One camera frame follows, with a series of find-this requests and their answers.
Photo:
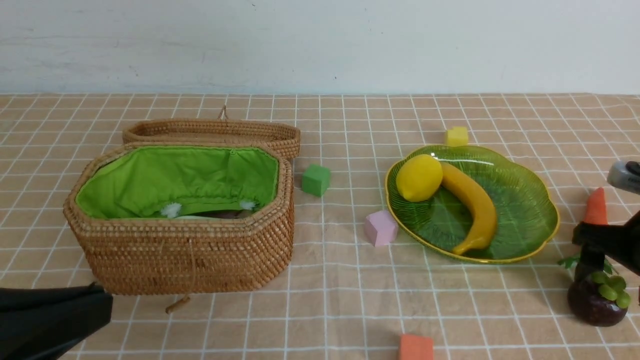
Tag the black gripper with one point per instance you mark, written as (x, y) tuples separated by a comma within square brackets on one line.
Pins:
[(45, 323)]

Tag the orange carrot with leaves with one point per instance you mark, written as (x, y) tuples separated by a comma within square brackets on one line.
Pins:
[(595, 213)]

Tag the dark purple mangosteen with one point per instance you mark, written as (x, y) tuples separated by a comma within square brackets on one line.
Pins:
[(599, 299)]

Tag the yellow banana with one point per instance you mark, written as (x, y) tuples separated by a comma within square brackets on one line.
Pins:
[(481, 207)]

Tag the yellow lemon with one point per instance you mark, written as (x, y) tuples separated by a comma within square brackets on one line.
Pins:
[(419, 178)]

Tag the purple eggplant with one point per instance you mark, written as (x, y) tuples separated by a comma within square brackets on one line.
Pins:
[(230, 214)]

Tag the white radish with leaves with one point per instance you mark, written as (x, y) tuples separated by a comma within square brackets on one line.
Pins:
[(194, 217)]

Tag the green glass leaf plate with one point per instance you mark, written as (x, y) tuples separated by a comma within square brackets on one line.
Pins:
[(527, 218)]

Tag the woven rattan basket green lining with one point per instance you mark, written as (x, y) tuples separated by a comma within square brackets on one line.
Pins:
[(122, 207)]

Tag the yellow foam cube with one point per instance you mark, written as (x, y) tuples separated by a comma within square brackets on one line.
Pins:
[(457, 136)]

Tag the orange foam cube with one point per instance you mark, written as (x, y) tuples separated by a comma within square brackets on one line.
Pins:
[(415, 347)]

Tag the pink foam cube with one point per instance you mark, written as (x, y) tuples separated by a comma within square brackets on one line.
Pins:
[(380, 228)]

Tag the green foam cube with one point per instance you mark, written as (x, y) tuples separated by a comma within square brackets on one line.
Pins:
[(316, 180)]

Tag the woven rattan basket lid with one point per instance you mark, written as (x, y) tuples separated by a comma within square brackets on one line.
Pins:
[(283, 139)]

